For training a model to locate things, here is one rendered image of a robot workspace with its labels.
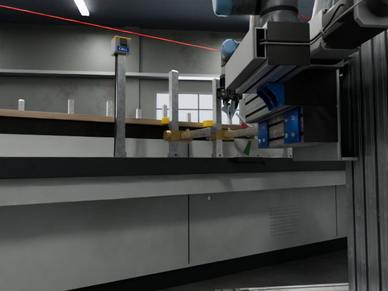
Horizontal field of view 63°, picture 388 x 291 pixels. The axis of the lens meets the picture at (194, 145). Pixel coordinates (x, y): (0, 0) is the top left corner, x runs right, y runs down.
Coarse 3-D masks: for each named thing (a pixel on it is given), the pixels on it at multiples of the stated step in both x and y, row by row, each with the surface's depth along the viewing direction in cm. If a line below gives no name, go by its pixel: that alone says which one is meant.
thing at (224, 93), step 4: (220, 76) 155; (224, 76) 153; (220, 80) 155; (224, 80) 155; (220, 84) 155; (224, 84) 155; (220, 88) 155; (224, 88) 154; (224, 92) 153; (228, 92) 152; (232, 92) 155; (220, 96) 156; (224, 96) 154; (228, 96) 152; (232, 96) 154; (228, 100) 159
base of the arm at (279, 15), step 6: (276, 6) 94; (282, 6) 93; (288, 6) 93; (264, 12) 96; (270, 12) 95; (276, 12) 94; (282, 12) 93; (288, 12) 93; (294, 12) 94; (264, 18) 96; (270, 18) 94; (276, 18) 93; (282, 18) 92; (288, 18) 92; (294, 18) 93
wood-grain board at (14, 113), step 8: (0, 112) 131; (8, 112) 132; (16, 112) 134; (24, 112) 135; (32, 112) 137; (40, 112) 138; (48, 112) 140; (72, 120) 147; (80, 120) 147; (88, 120) 148; (96, 120) 150; (104, 120) 152; (112, 120) 154; (128, 120) 158; (136, 120) 160; (144, 120) 162; (152, 120) 164; (160, 120) 166; (224, 128) 187; (232, 128) 190; (240, 128) 193
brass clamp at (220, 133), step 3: (219, 129) 162; (219, 132) 161; (222, 132) 162; (216, 135) 160; (219, 135) 161; (222, 135) 162; (210, 138) 161; (213, 138) 161; (216, 138) 160; (219, 138) 161; (222, 138) 162; (225, 138) 163; (228, 138) 164; (231, 138) 165
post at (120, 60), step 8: (120, 56) 138; (120, 64) 138; (120, 72) 138; (120, 80) 138; (120, 88) 137; (120, 96) 137; (120, 104) 137; (120, 112) 137; (120, 120) 137; (120, 128) 137; (120, 136) 136; (120, 144) 136; (120, 152) 136
